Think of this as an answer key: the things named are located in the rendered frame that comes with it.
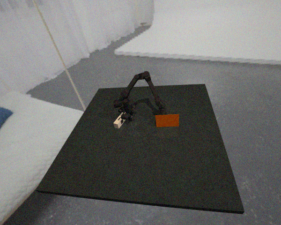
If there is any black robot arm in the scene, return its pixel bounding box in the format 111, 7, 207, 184
114, 71, 166, 115

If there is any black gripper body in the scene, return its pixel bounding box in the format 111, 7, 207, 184
121, 105, 136, 120

